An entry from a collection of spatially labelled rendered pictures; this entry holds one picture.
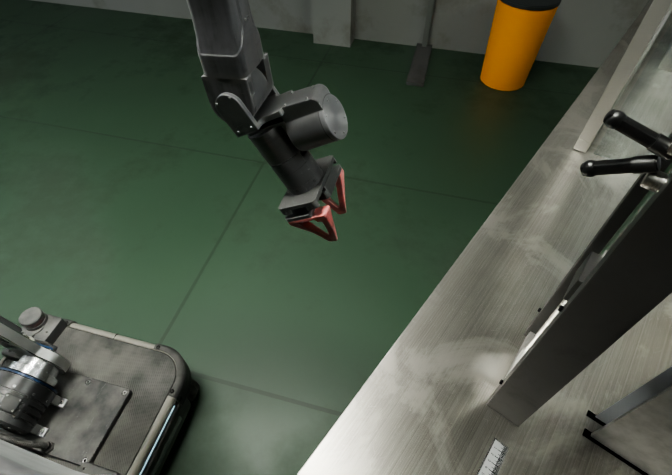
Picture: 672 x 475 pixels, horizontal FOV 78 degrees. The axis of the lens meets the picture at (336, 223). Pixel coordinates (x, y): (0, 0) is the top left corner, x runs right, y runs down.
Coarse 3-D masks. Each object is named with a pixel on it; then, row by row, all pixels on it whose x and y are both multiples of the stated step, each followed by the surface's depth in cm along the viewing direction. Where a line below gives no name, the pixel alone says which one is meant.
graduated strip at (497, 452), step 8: (496, 440) 58; (496, 448) 58; (504, 448) 58; (488, 456) 57; (496, 456) 57; (504, 456) 57; (488, 464) 56; (496, 464) 56; (480, 472) 56; (488, 472) 56; (496, 472) 56
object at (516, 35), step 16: (512, 0) 246; (528, 0) 246; (544, 0) 246; (560, 0) 247; (496, 16) 260; (512, 16) 249; (528, 16) 245; (544, 16) 246; (496, 32) 263; (512, 32) 255; (528, 32) 252; (544, 32) 256; (496, 48) 268; (512, 48) 262; (528, 48) 260; (496, 64) 274; (512, 64) 269; (528, 64) 271; (496, 80) 281; (512, 80) 278
